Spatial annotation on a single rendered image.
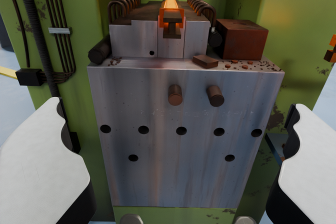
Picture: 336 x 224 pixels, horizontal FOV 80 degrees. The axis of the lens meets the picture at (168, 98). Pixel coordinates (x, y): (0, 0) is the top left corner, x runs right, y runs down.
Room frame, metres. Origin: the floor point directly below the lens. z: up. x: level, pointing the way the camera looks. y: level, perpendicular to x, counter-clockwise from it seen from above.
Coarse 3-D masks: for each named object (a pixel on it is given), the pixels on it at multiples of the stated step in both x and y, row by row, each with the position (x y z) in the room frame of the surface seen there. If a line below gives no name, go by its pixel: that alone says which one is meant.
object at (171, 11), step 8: (168, 0) 0.64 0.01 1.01; (160, 8) 0.40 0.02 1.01; (168, 8) 0.41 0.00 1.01; (176, 8) 0.41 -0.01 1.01; (160, 16) 0.40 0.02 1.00; (168, 16) 0.33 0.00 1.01; (176, 16) 0.33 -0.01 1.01; (160, 24) 0.40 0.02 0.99; (168, 24) 0.34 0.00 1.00; (176, 24) 0.39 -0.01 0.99; (168, 32) 0.33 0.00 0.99; (176, 32) 0.33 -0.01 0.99
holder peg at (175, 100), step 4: (176, 84) 0.36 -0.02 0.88; (168, 88) 0.35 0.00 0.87; (172, 88) 0.34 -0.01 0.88; (176, 88) 0.34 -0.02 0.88; (180, 88) 0.35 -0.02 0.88; (168, 92) 0.34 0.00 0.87; (172, 92) 0.32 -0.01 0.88; (176, 92) 0.32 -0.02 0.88; (180, 92) 0.33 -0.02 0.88; (168, 96) 0.32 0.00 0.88; (172, 96) 0.32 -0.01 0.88; (176, 96) 0.32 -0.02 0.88; (180, 96) 0.32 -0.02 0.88; (168, 100) 0.32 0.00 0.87; (172, 100) 0.32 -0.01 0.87; (176, 100) 0.32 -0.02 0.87; (180, 100) 0.32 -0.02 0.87; (172, 104) 0.32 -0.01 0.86; (176, 104) 0.32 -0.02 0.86
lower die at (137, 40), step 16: (176, 0) 0.75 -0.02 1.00; (128, 16) 0.52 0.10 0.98; (144, 16) 0.46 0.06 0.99; (192, 16) 0.47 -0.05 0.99; (112, 32) 0.42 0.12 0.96; (128, 32) 0.42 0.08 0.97; (144, 32) 0.42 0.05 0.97; (160, 32) 0.42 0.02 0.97; (192, 32) 0.42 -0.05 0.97; (112, 48) 0.42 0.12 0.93; (128, 48) 0.42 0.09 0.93; (144, 48) 0.42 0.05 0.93; (160, 48) 0.42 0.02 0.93; (176, 48) 0.42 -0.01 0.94; (192, 48) 0.42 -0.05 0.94
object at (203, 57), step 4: (196, 56) 0.40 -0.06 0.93; (200, 56) 0.40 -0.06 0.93; (204, 56) 0.40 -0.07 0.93; (208, 56) 0.40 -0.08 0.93; (192, 60) 0.40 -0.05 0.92; (196, 60) 0.39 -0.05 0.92; (200, 60) 0.38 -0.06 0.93; (204, 60) 0.38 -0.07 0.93; (208, 60) 0.38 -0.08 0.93; (212, 60) 0.38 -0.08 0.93; (216, 60) 0.38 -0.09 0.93; (200, 64) 0.38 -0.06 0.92; (204, 64) 0.37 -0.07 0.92; (208, 64) 0.37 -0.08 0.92; (212, 64) 0.37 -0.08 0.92; (216, 64) 0.38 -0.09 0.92
